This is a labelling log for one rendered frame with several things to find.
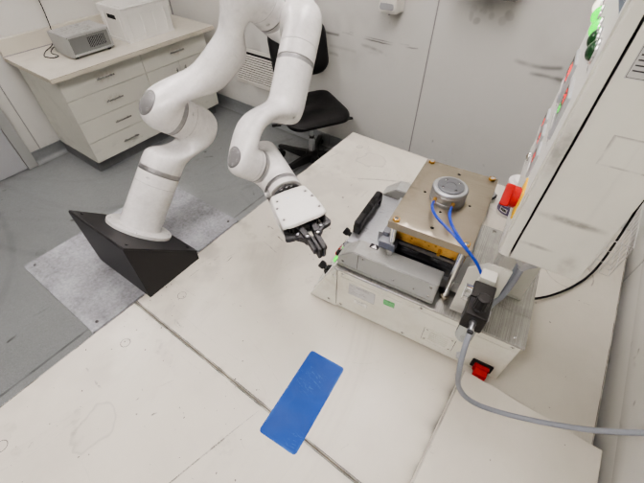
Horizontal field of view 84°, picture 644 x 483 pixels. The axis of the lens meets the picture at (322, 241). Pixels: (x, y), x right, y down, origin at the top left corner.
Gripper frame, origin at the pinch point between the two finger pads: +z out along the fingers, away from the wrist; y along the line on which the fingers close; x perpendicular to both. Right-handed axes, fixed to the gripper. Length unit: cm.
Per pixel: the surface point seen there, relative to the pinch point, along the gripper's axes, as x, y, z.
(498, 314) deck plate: 15.3, 32.9, 26.4
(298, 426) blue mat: 30.7, -17.3, 23.9
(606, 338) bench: 33, 66, 43
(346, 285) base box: 23.2, 8.2, 0.4
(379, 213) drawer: 16.2, 25.4, -11.9
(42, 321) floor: 117, -112, -94
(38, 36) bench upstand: 64, -72, -283
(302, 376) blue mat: 32.5, -11.5, 13.7
